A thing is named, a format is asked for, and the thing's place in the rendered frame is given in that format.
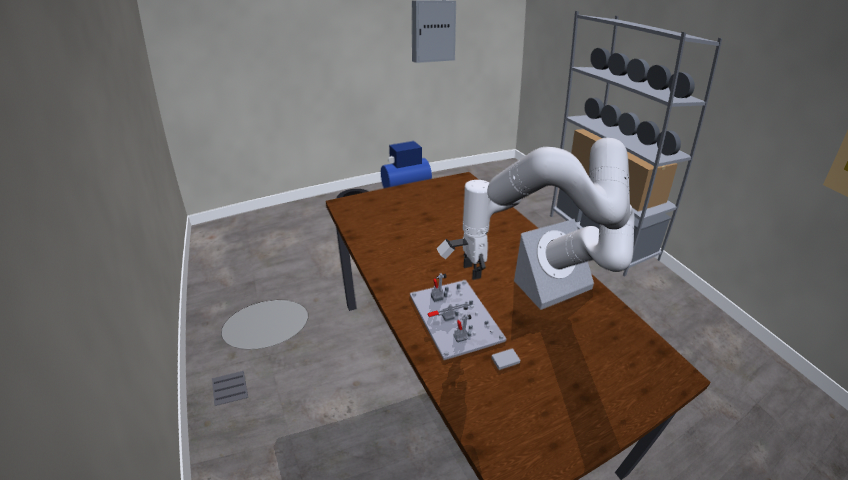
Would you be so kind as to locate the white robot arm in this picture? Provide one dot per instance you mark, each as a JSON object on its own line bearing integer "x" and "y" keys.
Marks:
{"x": 603, "y": 198}

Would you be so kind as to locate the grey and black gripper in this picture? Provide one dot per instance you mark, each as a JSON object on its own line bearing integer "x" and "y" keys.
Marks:
{"x": 473, "y": 251}

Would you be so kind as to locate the black toggle clamp with red handle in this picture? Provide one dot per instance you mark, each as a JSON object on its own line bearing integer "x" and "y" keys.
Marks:
{"x": 461, "y": 335}

